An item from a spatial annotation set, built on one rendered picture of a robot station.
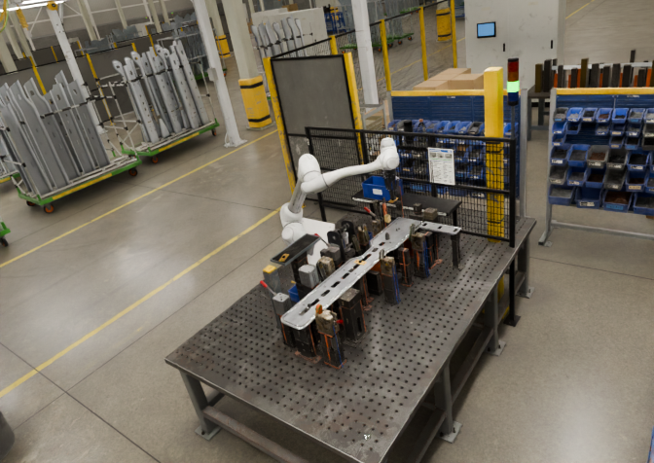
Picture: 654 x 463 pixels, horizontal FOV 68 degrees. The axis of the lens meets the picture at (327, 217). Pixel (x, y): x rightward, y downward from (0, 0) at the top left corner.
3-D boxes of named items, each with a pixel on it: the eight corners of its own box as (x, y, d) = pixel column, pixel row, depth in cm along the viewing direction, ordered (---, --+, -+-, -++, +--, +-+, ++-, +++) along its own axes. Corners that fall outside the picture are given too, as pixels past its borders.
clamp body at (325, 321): (340, 373, 276) (330, 322, 260) (320, 363, 285) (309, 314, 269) (351, 361, 283) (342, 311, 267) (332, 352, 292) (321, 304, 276)
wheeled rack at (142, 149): (154, 165, 954) (123, 76, 876) (125, 162, 1010) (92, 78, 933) (222, 134, 1088) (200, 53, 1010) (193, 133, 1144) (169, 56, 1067)
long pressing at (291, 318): (305, 333, 267) (305, 330, 267) (276, 320, 281) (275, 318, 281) (424, 222, 358) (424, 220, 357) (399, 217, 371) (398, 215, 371)
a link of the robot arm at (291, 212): (281, 233, 391) (275, 211, 402) (300, 232, 397) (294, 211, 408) (304, 171, 332) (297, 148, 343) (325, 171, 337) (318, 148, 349)
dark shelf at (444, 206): (448, 216, 357) (448, 213, 355) (351, 199, 412) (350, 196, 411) (461, 204, 371) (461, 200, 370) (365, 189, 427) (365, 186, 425)
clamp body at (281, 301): (293, 350, 299) (281, 303, 283) (280, 344, 306) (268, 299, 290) (304, 340, 305) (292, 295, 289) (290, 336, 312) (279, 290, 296)
